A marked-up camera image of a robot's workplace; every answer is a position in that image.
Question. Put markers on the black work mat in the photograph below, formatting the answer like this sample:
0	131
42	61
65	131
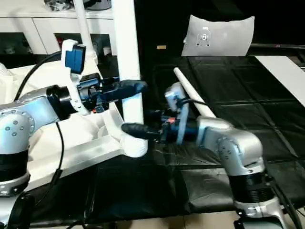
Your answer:
143	191

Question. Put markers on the black cabinet with gold label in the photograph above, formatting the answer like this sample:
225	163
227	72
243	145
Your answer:
157	28

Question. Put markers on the white plastic table top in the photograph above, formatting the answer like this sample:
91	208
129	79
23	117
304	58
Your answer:
86	143

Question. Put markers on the white plastic table leg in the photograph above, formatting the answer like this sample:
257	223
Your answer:
195	93
82	24
126	43

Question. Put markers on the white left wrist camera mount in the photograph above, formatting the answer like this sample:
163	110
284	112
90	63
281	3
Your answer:
74	57

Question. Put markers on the white cabinet with glass doors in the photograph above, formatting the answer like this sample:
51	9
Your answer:
28	14

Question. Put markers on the flat white board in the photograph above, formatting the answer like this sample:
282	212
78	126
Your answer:
286	76

